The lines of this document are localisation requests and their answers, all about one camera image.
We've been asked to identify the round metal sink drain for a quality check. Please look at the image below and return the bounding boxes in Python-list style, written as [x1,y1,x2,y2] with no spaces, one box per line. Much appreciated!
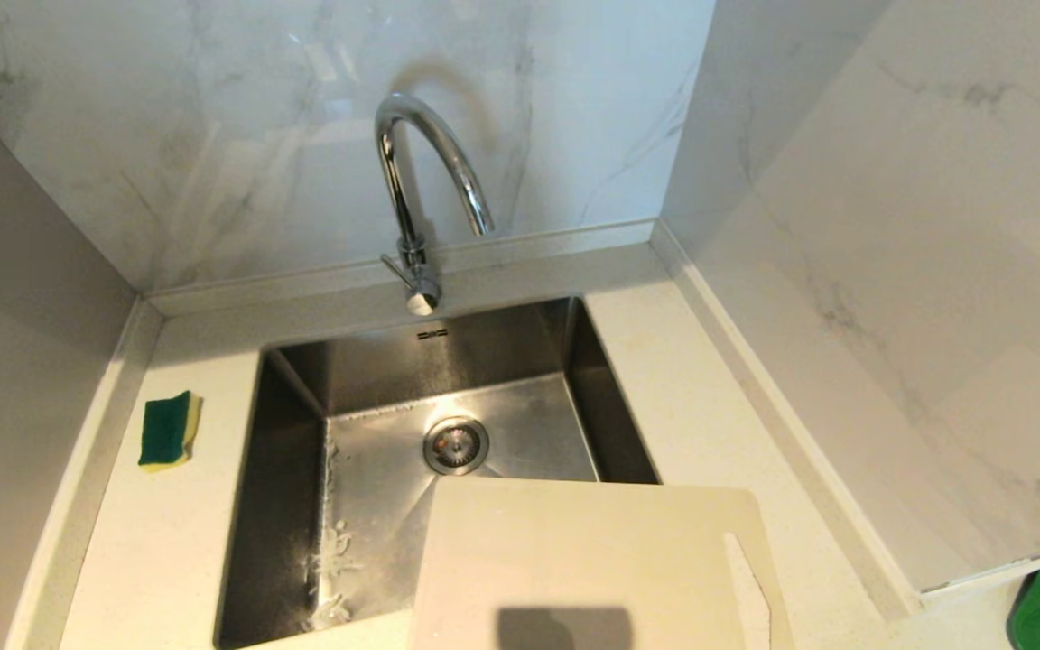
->
[422,416,490,477]

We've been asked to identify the green and yellow sponge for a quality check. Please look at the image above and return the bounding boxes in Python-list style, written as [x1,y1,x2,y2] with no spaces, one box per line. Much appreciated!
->
[138,390,203,473]

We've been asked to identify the chrome gooseneck faucet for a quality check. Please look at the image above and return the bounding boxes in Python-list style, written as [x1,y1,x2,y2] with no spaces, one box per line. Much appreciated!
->
[374,93,496,317]

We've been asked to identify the stainless steel sink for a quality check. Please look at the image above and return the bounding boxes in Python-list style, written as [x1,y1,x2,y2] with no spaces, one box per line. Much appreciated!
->
[215,296,662,650]

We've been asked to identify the white plastic cutting board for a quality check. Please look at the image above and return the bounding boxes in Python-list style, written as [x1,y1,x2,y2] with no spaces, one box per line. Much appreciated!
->
[408,476,793,650]

